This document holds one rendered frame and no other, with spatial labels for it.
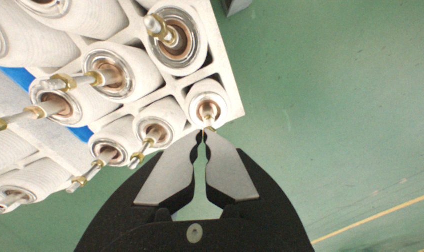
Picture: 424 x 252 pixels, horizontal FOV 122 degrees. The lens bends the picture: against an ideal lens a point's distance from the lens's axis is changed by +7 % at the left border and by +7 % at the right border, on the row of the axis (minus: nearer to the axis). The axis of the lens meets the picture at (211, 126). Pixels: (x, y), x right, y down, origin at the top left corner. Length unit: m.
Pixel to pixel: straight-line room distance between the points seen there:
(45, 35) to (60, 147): 0.33
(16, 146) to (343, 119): 1.14
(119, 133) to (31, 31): 0.19
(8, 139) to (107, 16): 0.41
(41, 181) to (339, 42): 1.00
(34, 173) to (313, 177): 1.19
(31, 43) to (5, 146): 0.31
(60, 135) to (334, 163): 1.23
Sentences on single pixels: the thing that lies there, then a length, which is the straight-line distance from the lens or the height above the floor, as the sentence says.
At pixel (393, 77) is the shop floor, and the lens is 0.87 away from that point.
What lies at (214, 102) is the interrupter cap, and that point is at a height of 0.25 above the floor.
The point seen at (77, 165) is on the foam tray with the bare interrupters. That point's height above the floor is 0.17.
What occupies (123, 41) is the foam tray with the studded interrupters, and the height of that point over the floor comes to 0.18.
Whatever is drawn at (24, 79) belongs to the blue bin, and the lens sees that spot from 0.61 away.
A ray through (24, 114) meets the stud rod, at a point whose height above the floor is 0.30.
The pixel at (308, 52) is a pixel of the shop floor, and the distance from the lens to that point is 0.59.
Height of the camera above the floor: 0.46
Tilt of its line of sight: 62 degrees down
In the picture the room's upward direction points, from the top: 174 degrees clockwise
